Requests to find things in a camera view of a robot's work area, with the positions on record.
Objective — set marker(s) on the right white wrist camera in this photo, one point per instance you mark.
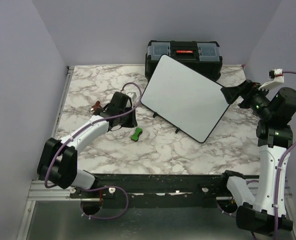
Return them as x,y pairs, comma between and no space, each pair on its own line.
276,79

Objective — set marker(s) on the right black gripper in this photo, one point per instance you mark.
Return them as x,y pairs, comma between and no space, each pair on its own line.
247,90

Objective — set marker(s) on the aluminium extrusion rail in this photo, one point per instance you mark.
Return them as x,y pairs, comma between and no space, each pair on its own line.
38,192

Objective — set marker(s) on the green round eraser pad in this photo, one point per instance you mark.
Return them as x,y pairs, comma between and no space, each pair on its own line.
136,135

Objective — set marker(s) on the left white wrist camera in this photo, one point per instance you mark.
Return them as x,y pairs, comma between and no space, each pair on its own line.
132,95

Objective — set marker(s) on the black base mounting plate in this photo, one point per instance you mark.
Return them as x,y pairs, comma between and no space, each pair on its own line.
149,191

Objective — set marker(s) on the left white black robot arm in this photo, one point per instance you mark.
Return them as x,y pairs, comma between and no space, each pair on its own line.
59,159

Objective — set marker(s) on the black plastic toolbox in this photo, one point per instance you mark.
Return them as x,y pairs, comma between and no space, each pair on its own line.
203,57

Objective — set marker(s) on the white whiteboard with red writing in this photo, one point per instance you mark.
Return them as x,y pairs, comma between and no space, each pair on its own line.
188,100

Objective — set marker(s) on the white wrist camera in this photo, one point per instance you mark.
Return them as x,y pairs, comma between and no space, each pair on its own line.
276,79
132,95

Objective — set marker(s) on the brown metal nozzle tip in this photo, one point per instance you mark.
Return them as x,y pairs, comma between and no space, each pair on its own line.
94,108

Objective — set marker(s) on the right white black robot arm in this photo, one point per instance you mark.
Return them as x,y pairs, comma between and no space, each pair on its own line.
265,212

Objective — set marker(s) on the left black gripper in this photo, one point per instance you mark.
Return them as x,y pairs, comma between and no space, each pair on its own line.
132,123

